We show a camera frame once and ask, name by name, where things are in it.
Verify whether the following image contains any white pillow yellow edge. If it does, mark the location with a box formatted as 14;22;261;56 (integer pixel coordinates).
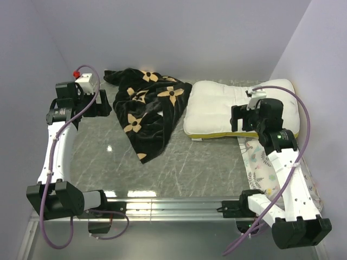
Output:
183;81;300;139

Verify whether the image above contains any black floral pillowcase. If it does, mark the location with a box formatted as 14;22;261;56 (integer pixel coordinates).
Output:
104;68;192;164

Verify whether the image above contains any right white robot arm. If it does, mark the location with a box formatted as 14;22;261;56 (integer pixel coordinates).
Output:
230;98;332;249

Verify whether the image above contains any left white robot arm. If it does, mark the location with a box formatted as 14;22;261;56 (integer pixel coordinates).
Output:
26;82;112;220

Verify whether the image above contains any patterned white pillow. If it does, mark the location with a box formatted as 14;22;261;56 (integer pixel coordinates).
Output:
237;137;323;211

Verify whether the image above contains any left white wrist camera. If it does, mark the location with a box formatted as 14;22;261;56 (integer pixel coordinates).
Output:
73;71;98;95

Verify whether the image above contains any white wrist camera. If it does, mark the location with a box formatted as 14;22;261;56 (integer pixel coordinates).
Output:
73;71;98;95
246;88;267;111

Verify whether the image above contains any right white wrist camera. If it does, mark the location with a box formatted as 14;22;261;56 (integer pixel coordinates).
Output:
246;88;267;111

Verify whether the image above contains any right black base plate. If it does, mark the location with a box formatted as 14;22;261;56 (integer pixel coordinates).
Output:
216;200;243;218

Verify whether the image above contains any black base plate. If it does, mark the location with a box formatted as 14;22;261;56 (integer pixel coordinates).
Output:
77;201;127;219
216;200;243;218

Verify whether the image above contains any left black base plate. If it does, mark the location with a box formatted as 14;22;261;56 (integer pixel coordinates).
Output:
77;201;127;219

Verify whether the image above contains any aluminium mounting rail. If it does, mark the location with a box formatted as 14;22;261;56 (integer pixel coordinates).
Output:
18;197;254;259

